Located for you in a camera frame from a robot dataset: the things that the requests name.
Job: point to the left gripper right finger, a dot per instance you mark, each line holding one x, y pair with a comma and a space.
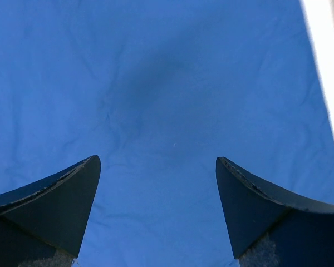
266, 221

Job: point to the blue surgical drape cloth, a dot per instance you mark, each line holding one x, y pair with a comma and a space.
158, 90

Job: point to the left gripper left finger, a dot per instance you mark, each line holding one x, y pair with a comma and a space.
55, 210

